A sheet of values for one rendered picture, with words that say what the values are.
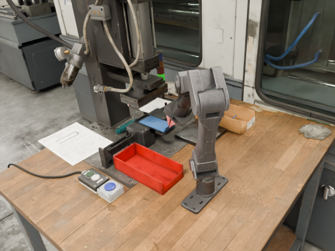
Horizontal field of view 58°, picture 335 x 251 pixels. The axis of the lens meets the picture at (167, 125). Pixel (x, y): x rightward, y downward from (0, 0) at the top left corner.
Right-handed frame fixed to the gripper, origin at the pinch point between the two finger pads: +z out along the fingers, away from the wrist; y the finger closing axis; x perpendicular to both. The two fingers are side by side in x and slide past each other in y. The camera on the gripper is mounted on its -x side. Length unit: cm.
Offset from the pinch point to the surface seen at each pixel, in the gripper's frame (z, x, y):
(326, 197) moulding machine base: 15, -54, -74
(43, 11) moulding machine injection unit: 158, -125, 262
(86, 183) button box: 12.0, 37.5, 3.1
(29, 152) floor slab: 187, -12, 112
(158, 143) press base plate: 12.5, 1.3, -0.1
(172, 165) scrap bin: 0.2, 13.0, -13.2
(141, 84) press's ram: -7.6, 2.4, 18.5
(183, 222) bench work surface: -5.4, 29.7, -30.0
